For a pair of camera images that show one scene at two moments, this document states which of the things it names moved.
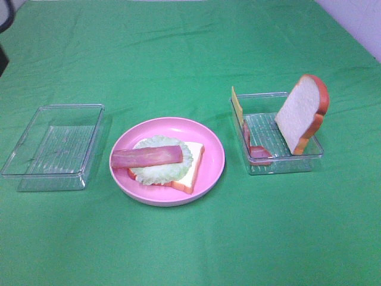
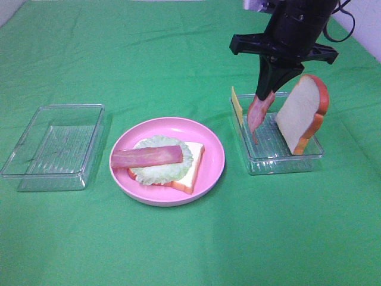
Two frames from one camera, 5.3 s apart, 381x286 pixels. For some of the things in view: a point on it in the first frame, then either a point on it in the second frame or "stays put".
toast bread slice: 301,116 stays put
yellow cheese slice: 237,106 stays put
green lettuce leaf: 165,173 stays put
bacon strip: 258,154 to 258,111
